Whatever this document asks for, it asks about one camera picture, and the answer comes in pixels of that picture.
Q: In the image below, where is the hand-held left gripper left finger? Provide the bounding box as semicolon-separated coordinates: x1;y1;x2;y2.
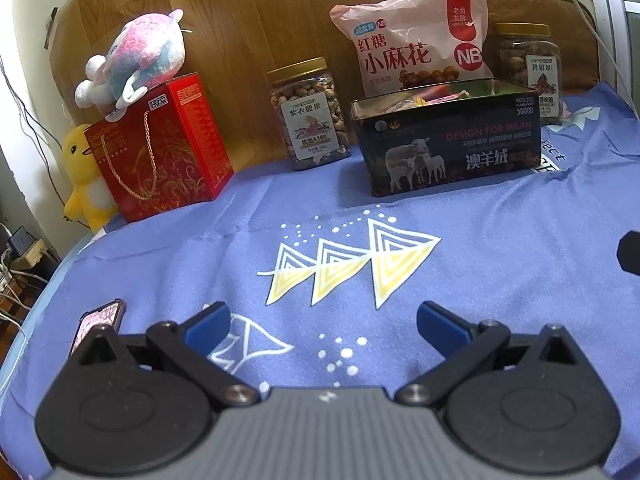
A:
69;301;262;407

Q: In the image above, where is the yellow plush duck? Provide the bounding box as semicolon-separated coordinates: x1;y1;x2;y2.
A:
61;124;121;233

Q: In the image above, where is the smartphone in pink case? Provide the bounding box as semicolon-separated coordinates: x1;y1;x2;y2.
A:
67;298;127;361

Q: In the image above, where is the red gift box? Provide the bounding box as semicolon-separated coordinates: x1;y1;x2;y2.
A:
83;73;235;224

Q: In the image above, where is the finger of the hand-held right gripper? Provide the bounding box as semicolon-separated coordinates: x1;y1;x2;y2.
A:
617;232;640;276

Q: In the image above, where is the black sheep-print tin box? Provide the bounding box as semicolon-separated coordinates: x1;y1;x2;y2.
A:
349;79;543;198

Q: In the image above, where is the wooden headboard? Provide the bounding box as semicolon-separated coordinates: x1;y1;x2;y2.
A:
46;0;601;173

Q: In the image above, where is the pink plush toy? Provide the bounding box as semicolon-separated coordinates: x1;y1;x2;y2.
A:
75;8;187;111

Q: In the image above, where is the black power adapter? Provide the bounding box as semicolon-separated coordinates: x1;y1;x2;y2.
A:
7;226;32;257

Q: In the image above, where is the pink snack bag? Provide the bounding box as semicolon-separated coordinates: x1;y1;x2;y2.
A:
329;0;496;98

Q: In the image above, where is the clear jar of dark nuts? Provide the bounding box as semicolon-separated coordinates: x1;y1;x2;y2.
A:
496;22;565;127

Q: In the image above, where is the beige power strip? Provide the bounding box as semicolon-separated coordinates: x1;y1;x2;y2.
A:
9;240;47;271

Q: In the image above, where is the blue printed blanket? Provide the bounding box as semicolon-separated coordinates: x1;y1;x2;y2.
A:
0;81;640;480

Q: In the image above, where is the clear jar of pale nuts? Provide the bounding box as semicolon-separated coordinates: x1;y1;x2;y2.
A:
266;57;352;172

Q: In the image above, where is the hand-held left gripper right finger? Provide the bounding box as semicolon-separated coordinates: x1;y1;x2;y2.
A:
395;300;587;407

